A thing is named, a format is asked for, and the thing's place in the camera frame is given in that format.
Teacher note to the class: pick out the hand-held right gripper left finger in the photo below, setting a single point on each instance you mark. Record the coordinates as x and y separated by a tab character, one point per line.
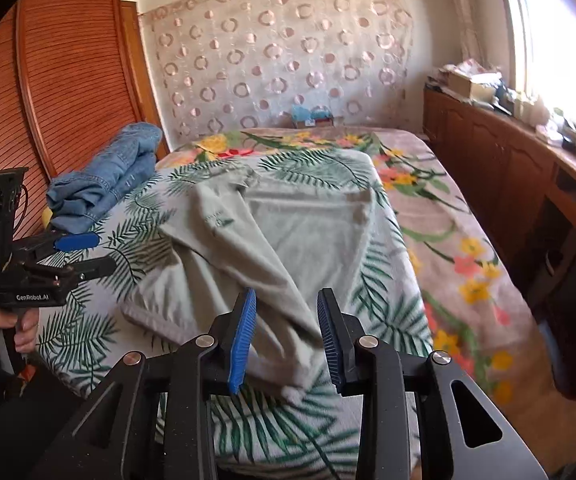
243	340

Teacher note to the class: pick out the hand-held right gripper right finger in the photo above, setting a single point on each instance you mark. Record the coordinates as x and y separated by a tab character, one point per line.
329	340

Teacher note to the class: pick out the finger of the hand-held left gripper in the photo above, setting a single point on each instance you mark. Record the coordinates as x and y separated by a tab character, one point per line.
93	266
75	241

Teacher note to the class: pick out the grey-green pants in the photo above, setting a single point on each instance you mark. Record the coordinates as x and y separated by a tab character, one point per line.
278	240

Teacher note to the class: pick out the leaf print blanket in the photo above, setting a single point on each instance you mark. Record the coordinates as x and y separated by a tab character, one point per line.
398	320

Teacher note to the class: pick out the blue jeans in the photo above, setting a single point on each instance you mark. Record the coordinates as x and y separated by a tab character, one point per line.
113	170

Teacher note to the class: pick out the wooden headboard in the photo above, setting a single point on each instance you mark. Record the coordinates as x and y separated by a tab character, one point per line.
68	85

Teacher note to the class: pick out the floral blanket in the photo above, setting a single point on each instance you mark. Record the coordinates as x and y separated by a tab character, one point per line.
468	240

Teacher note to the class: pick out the blue bundle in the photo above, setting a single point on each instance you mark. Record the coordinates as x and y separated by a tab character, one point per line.
310	115

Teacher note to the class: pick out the wooden cabinet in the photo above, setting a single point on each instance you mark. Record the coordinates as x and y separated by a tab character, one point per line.
493	160

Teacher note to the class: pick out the circle pattern sheer curtain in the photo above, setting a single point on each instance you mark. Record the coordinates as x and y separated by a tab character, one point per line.
278	60

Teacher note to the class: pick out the cardboard box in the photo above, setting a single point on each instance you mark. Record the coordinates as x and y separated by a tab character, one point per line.
473	85

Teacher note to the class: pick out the row of small bottles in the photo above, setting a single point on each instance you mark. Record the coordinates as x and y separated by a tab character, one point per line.
538	110

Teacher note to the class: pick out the white window curtain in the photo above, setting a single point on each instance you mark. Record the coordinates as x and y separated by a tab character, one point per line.
468	10

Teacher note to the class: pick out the window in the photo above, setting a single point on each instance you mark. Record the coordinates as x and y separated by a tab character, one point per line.
558	60

